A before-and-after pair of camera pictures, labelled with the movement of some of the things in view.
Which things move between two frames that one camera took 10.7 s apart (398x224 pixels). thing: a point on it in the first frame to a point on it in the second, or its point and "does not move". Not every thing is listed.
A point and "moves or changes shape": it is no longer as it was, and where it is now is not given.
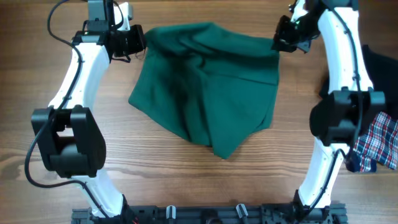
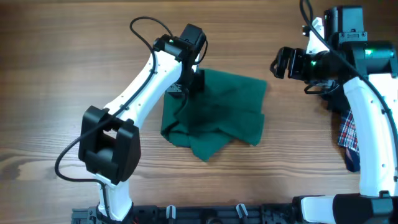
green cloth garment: [213, 84] moves or changes shape
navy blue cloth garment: [353, 162] does not move
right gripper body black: [293, 35] to [308, 67]
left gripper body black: [130, 42] to [188, 84]
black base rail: [214, 214] does not move
